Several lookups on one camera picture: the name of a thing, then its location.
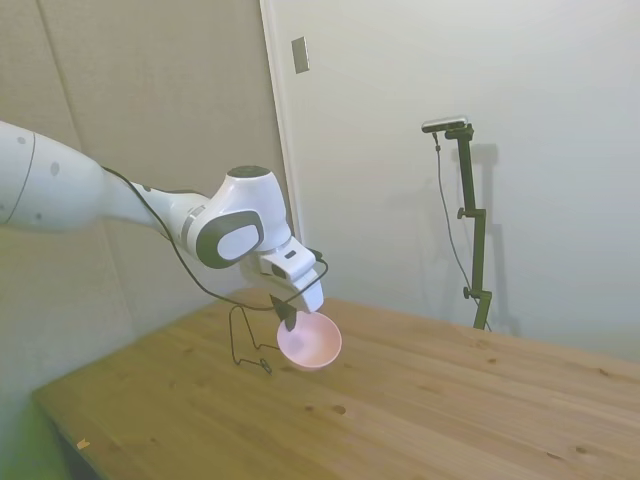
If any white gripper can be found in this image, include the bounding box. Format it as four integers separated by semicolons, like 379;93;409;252
240;259;327;333

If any pink plastic bowl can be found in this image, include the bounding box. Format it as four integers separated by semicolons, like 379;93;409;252
276;313;344;374

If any grey fabric partition panel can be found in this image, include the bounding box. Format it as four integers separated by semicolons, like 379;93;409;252
0;0;289;401

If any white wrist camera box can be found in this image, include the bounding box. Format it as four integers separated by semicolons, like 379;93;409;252
260;239;322;283

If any dark metal wire hook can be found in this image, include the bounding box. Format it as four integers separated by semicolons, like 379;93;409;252
228;305;276;377

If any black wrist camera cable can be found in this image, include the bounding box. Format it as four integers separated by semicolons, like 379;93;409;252
101;166;332;311

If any white door frame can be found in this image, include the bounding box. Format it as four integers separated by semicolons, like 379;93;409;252
258;0;307;246

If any dark green camera stand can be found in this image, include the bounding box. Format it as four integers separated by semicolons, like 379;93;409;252
444;124;495;332

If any grey exterior camera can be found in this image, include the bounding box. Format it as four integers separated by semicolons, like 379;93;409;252
420;114;472;135

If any grey wall switch plate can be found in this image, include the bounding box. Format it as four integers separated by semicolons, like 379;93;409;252
290;35;311;76

